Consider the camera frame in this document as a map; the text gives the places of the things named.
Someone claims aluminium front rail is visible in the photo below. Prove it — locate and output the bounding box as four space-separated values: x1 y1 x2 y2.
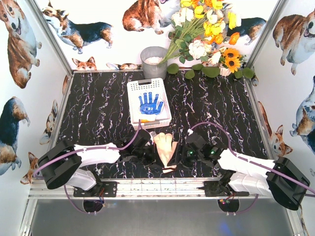
28 177 272 200

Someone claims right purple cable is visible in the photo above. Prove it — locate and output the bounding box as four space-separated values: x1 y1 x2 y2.
189 121 315 216

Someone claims grey metal bucket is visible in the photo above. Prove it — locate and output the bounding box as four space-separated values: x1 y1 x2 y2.
140 46 167 80

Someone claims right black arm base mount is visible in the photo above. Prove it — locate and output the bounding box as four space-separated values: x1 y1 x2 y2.
197 180 250 197

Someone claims blue dotted work glove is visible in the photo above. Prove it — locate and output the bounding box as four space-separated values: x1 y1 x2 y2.
138 92 164 115

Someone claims cream glove off table edge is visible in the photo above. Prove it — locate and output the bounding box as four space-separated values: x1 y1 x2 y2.
154 132 178 169

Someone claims artificial flower bouquet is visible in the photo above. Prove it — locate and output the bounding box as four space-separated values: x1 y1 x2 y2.
158 0 258 79

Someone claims yellow palm glove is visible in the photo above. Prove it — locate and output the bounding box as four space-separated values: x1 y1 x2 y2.
140 114 157 123

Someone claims purple cable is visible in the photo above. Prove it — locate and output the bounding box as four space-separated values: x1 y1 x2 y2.
33 118 143 216
189 121 315 216

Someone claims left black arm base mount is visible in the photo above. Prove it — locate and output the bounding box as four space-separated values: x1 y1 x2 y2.
73 171 118 197

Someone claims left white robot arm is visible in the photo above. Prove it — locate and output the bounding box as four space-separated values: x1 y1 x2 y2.
34 129 157 197

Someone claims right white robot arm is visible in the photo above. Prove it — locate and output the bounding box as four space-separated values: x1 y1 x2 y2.
165 132 310 210

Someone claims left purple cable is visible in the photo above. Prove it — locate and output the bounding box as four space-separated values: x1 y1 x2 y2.
33 118 143 216

